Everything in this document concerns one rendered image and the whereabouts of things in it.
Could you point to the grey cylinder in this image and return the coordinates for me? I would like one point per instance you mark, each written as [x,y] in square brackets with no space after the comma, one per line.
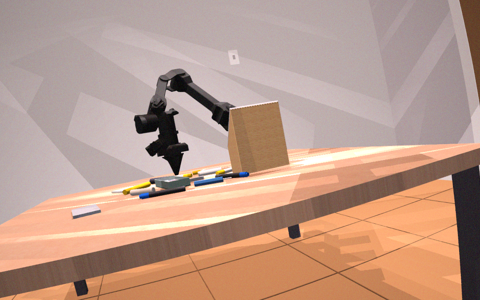
[152,180]

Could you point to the grey keyboard with keys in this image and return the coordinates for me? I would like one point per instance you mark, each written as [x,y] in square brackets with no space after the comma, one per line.
[172,182]

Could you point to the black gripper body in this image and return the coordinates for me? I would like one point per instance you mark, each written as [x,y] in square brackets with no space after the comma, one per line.
[174,147]

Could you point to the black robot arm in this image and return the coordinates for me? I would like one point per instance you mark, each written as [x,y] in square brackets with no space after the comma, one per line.
[157,117]

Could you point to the black marker with blue cap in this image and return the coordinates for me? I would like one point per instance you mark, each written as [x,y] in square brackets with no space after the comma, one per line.
[233,175]
[162,192]

